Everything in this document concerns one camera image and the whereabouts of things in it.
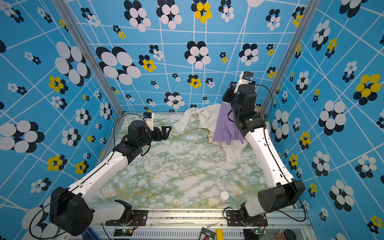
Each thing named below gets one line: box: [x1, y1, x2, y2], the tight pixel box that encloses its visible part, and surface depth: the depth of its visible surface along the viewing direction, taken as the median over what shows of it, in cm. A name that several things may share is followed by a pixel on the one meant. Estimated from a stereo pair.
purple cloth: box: [213, 101, 245, 145], surface depth 89 cm
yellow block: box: [216, 229, 225, 240], surface depth 70 cm
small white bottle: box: [219, 191, 230, 204], surface depth 75 cm
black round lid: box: [284, 229, 297, 240], surface depth 63 cm
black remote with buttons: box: [199, 227, 216, 240], surface depth 69 cm
